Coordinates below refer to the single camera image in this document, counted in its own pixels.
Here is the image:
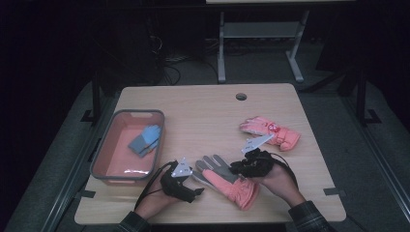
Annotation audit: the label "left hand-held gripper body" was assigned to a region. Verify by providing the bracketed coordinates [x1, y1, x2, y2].
[160, 157, 198, 204]

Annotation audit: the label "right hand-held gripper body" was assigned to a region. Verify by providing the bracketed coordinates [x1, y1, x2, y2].
[240, 133, 276, 179]

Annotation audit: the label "pink ski glove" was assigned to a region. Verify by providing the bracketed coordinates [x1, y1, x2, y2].
[239, 115, 302, 153]
[192, 154, 260, 212]

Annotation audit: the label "blue knitted monster glove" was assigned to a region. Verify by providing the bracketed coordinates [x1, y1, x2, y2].
[128, 124, 162, 156]
[138, 139, 161, 159]

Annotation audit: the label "pink basket with grey rim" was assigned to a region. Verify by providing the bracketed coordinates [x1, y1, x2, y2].
[90, 109, 166, 187]

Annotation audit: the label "person's left hand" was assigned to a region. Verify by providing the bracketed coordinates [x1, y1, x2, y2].
[134, 170, 182, 220]

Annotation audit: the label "person's right hand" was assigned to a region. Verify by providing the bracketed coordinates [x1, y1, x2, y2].
[257, 162, 307, 208]

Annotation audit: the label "black tape strip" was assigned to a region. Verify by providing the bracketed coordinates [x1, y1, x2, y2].
[74, 189, 97, 199]
[323, 187, 346, 197]

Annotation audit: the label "white metal stand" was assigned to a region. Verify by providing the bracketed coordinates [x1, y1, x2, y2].
[217, 11, 310, 84]

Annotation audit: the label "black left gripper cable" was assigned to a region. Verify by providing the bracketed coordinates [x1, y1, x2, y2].
[134, 160, 177, 211]

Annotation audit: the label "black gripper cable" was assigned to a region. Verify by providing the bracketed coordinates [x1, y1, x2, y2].
[134, 160, 177, 211]
[270, 153, 299, 189]

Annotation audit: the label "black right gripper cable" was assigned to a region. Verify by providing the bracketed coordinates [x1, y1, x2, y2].
[270, 153, 299, 189]

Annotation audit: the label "cables on floor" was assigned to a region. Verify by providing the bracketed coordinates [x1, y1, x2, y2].
[154, 32, 220, 86]

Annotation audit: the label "black metal post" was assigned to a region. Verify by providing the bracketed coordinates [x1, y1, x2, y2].
[80, 73, 103, 125]
[354, 69, 383, 127]

